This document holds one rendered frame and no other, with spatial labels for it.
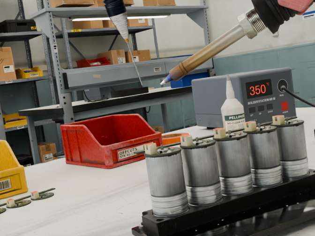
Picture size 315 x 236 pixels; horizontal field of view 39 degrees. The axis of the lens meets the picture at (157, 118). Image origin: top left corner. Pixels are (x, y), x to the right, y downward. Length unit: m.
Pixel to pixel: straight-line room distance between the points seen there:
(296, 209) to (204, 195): 0.06
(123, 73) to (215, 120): 2.25
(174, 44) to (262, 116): 5.46
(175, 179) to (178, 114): 5.84
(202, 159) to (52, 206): 0.20
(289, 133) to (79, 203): 0.21
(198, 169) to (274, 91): 0.48
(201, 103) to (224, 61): 5.66
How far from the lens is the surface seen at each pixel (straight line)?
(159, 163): 0.29
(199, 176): 0.30
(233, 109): 0.66
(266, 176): 0.34
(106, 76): 2.95
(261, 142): 0.33
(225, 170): 0.32
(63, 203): 0.46
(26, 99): 4.98
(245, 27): 0.27
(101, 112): 2.99
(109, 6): 0.26
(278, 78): 0.78
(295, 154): 0.36
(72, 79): 2.82
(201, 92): 0.82
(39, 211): 0.45
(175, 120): 6.08
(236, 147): 0.32
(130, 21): 5.21
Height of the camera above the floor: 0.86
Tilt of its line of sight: 5 degrees down
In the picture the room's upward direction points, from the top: 8 degrees counter-clockwise
